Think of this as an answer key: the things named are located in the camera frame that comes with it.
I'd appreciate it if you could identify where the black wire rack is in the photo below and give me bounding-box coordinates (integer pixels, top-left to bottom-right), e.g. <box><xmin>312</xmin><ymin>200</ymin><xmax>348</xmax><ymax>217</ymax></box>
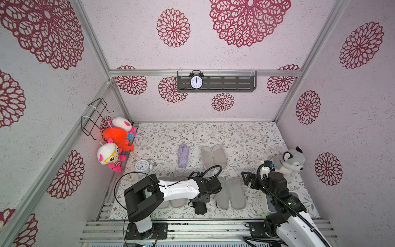
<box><xmin>80</xmin><ymin>97</ymin><xmax>114</xmax><ymax>141</ymax></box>

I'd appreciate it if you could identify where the white pink plush top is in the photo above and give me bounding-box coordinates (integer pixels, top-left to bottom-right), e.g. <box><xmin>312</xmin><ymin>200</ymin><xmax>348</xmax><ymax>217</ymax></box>
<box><xmin>110</xmin><ymin>117</ymin><xmax>136</xmax><ymax>141</ymax></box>

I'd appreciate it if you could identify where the grey wall shelf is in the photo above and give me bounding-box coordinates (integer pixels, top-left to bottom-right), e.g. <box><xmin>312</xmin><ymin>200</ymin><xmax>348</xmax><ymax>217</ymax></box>
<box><xmin>176</xmin><ymin>71</ymin><xmax>257</xmax><ymax>93</ymax></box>

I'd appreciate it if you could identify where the grey tray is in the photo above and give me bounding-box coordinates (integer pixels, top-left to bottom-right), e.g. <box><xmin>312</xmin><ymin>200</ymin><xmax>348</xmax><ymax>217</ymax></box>
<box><xmin>262</xmin><ymin>190</ymin><xmax>300</xmax><ymax>214</ymax></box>

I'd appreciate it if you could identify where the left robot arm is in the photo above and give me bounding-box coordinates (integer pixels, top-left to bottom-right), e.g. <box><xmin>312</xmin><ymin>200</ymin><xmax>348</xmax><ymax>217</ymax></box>
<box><xmin>119</xmin><ymin>165</ymin><xmax>222</xmax><ymax>235</ymax></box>

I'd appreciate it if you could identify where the black umbrella case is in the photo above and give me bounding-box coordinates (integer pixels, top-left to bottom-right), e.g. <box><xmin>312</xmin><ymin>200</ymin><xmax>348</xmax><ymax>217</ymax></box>
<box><xmin>216</xmin><ymin>177</ymin><xmax>246</xmax><ymax>210</ymax></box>

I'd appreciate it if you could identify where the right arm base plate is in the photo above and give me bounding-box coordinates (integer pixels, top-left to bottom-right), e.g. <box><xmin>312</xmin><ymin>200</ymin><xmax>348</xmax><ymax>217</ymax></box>
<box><xmin>245</xmin><ymin>221</ymin><xmax>278</xmax><ymax>238</ymax></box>

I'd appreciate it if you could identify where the purple folded umbrella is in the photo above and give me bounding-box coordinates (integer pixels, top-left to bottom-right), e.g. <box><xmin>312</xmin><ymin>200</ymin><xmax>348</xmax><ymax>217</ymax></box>
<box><xmin>178</xmin><ymin>144</ymin><xmax>190</xmax><ymax>168</ymax></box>

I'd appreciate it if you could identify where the orange plush toy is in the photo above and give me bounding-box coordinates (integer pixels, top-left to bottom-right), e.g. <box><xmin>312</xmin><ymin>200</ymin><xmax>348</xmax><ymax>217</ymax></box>
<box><xmin>103</xmin><ymin>127</ymin><xmax>134</xmax><ymax>152</ymax></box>

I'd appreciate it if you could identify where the husky plush toy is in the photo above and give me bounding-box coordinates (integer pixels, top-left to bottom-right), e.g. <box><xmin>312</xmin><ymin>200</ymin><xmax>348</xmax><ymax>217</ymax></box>
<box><xmin>271</xmin><ymin>147</ymin><xmax>306</xmax><ymax>183</ymax></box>

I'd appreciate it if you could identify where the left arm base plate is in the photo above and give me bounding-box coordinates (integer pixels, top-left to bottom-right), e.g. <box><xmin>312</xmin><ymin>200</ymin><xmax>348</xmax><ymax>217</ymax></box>
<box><xmin>125</xmin><ymin>222</ymin><xmax>168</xmax><ymax>240</ymax></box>

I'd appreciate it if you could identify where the white alarm clock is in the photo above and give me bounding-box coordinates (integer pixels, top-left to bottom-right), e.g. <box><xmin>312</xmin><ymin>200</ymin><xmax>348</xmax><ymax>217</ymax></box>
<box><xmin>135</xmin><ymin>160</ymin><xmax>153</xmax><ymax>174</ymax></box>

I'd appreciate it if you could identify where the floral table mat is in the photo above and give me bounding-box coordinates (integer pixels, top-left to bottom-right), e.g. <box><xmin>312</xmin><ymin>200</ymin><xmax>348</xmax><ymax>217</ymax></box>
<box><xmin>110</xmin><ymin>122</ymin><xmax>320</xmax><ymax>220</ymax></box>

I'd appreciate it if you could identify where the black umbrella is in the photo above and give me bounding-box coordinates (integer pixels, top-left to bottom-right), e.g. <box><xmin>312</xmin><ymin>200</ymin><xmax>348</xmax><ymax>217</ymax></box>
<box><xmin>192</xmin><ymin>202</ymin><xmax>207</xmax><ymax>215</ymax></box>

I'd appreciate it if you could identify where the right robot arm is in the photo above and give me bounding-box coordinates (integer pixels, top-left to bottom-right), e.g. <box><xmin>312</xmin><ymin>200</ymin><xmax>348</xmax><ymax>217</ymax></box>
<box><xmin>241</xmin><ymin>161</ymin><xmax>331</xmax><ymax>247</ymax></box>

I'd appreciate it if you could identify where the white plush with glasses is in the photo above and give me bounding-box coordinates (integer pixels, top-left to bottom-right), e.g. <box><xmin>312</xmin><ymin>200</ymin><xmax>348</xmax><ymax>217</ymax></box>
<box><xmin>97</xmin><ymin>142</ymin><xmax>126</xmax><ymax>172</ymax></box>

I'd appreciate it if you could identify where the black alarm clock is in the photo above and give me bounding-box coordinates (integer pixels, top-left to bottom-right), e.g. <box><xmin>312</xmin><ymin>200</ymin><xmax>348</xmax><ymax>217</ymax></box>
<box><xmin>189</xmin><ymin>70</ymin><xmax>204</xmax><ymax>90</ymax></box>

